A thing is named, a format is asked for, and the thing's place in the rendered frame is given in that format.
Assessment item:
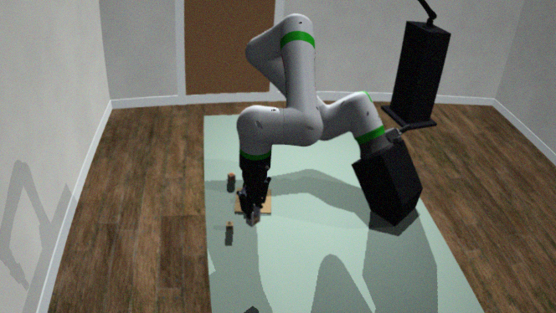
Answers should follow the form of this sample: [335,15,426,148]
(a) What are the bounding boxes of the tan square mat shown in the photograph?
[234,187,271,213]

